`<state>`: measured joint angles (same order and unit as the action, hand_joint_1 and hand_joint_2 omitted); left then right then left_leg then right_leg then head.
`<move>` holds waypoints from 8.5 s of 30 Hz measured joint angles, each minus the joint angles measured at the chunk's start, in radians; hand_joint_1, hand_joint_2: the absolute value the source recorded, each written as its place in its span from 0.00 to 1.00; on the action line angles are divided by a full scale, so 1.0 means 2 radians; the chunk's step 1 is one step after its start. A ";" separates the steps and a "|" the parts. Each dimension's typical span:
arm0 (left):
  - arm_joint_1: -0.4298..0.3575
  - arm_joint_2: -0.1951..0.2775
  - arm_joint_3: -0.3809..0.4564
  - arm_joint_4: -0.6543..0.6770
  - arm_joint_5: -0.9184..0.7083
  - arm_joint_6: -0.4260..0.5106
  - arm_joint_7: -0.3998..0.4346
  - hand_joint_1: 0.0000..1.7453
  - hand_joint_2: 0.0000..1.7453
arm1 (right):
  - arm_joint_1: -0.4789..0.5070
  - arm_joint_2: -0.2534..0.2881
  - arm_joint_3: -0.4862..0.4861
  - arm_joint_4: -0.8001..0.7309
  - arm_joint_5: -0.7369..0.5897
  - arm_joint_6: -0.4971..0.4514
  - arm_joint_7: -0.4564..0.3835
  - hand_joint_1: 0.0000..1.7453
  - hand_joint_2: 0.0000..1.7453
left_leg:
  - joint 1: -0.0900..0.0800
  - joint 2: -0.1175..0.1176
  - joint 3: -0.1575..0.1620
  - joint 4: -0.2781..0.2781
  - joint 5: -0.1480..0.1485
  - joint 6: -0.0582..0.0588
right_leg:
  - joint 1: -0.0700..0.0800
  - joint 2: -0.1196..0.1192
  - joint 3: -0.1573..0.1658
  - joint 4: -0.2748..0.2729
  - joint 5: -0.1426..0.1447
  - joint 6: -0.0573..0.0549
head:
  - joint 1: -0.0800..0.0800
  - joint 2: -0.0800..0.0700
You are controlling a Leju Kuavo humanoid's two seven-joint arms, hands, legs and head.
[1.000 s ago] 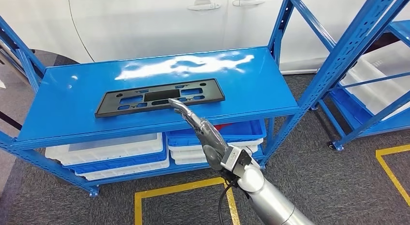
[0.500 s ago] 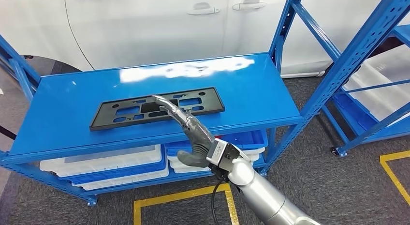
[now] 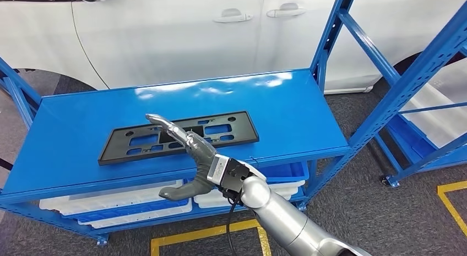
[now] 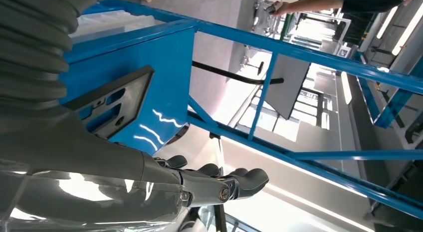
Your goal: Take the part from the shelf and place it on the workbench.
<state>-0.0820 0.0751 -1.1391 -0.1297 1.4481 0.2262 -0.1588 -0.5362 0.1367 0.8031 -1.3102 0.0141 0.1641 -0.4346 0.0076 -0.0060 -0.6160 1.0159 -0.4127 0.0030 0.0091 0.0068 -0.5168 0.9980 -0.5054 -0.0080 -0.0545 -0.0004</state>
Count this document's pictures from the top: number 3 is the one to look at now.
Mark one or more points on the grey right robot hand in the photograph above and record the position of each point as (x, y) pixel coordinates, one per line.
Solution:
(202, 156)

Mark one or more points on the black plastic plate frame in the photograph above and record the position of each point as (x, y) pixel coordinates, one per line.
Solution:
(113, 152)

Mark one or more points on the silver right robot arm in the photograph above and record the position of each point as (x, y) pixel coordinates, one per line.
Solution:
(277, 214)

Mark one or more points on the blue metal shelf rack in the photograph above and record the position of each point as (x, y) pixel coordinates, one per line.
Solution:
(91, 145)

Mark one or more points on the blue wheeled shelf rack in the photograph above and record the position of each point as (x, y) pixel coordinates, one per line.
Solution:
(419, 152)

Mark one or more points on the white car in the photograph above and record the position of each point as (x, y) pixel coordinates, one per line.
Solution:
(164, 39)

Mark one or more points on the large white plastic crate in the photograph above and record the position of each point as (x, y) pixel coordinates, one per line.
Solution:
(445, 112)

